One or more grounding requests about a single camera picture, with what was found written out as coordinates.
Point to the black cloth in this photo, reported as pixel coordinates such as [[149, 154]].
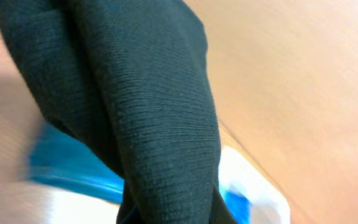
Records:
[[128, 79]]

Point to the blue denim jeans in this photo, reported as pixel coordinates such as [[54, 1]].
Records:
[[61, 161]]

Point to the clear plastic storage bin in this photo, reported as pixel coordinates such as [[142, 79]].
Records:
[[249, 196]]

